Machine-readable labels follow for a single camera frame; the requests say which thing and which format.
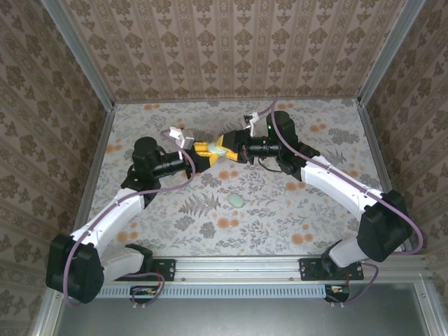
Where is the floral printed table cover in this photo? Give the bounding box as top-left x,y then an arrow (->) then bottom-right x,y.
77,99 -> 403,258

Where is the grey metal sheet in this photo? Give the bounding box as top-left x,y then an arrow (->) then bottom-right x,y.
52,297 -> 431,336

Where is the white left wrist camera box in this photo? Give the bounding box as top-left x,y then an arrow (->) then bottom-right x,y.
167,126 -> 195,150

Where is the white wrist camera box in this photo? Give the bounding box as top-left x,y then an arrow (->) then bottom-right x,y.
243,112 -> 262,136
167,126 -> 195,150

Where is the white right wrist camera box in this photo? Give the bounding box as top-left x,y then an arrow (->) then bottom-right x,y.
243,112 -> 262,136

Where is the aluminium side rail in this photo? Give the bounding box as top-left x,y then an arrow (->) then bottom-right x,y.
64,104 -> 116,258
356,103 -> 414,255

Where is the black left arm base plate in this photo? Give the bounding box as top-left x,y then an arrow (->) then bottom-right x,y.
113,258 -> 176,282

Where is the aluminium mounting rail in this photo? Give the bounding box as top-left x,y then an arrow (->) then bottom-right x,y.
101,255 -> 431,284

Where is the aluminium frame post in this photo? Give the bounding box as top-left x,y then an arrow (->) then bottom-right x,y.
38,0 -> 116,111
356,0 -> 427,108

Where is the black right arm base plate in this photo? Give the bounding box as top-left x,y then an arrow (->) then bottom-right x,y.
300,258 -> 365,282

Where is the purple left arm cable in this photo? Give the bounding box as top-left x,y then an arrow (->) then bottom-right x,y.
64,129 -> 196,307

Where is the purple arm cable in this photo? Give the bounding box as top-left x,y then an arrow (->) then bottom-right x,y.
64,129 -> 196,307
250,98 -> 425,306

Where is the grey slotted cable duct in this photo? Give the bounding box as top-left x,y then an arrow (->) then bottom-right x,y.
97,283 -> 330,299

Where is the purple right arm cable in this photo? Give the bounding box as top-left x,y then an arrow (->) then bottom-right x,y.
250,98 -> 425,306

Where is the aluminium lower frame bar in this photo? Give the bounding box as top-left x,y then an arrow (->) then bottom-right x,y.
414,281 -> 442,336
29,279 -> 66,336

